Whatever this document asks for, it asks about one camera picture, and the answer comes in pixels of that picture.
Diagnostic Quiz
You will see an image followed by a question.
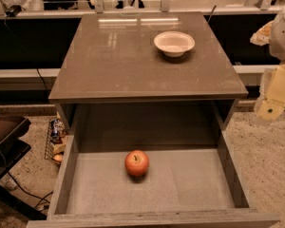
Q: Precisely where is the white bowl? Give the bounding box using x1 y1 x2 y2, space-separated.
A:
154 31 196 57

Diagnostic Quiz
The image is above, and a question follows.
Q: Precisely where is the open grey top drawer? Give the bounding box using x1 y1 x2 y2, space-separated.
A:
27 119 278 228

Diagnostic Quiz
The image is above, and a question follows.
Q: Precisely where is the wire basket with snacks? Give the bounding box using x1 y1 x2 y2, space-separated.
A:
45 117 67 166

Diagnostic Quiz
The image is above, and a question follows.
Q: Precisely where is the black stand with tray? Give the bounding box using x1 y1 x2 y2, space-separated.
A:
0 115 47 220

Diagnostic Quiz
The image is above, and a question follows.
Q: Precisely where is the black floor cable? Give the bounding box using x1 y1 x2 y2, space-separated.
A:
7 171 54 211

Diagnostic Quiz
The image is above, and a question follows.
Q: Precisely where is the red apple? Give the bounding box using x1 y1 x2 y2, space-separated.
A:
124 150 149 177

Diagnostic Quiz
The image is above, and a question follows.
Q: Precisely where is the black power adapter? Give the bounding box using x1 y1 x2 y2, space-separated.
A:
6 5 22 17

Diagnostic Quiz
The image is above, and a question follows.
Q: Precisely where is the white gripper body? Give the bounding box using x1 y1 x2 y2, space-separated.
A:
265 64 285 102

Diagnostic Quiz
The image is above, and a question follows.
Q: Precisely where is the blue drink can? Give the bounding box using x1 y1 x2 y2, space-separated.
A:
50 119 59 139

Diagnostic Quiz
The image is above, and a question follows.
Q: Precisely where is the grey cabinet with counter top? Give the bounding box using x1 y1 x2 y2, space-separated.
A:
49 12 247 151

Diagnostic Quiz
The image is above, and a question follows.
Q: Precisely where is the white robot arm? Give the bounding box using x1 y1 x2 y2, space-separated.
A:
250 6 285 122

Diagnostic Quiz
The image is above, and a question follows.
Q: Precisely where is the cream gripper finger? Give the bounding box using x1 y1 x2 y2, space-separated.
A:
255 98 285 122
250 21 273 46

